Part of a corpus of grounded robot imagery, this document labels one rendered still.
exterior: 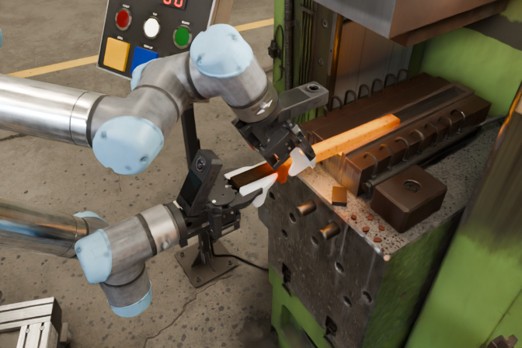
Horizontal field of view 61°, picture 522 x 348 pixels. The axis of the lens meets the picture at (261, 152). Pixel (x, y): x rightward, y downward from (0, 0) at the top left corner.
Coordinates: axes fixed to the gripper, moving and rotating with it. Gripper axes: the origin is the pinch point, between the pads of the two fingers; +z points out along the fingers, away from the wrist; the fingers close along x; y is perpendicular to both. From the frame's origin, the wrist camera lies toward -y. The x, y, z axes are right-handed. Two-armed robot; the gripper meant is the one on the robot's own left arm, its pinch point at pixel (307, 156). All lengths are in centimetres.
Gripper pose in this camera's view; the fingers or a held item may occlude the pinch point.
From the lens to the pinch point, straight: 87.7
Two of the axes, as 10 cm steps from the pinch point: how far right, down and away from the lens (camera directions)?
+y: -7.3, 6.9, -0.5
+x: 5.6, 5.4, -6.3
